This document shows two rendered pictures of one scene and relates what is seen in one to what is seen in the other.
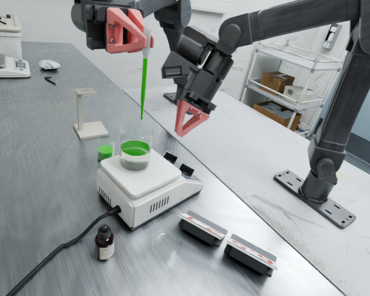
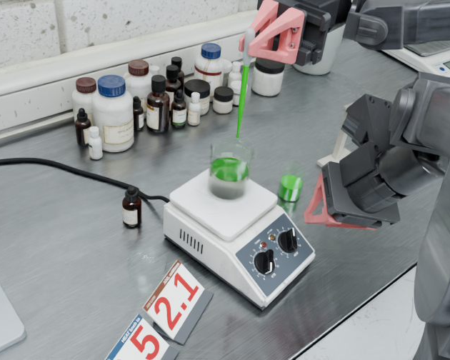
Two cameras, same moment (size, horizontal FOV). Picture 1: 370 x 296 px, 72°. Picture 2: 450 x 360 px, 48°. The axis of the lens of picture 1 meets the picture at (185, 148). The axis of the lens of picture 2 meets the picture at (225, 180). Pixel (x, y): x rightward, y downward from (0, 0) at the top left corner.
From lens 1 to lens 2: 0.62 m
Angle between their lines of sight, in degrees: 68
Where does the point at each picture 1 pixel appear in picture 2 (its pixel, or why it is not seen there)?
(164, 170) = (226, 218)
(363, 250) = not seen: outside the picture
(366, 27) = (435, 216)
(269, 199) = not seen: outside the picture
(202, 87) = (351, 170)
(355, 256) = not seen: outside the picture
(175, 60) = (359, 110)
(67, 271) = (111, 199)
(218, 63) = (393, 151)
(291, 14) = not seen: outside the picture
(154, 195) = (188, 222)
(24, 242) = (139, 167)
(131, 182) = (188, 190)
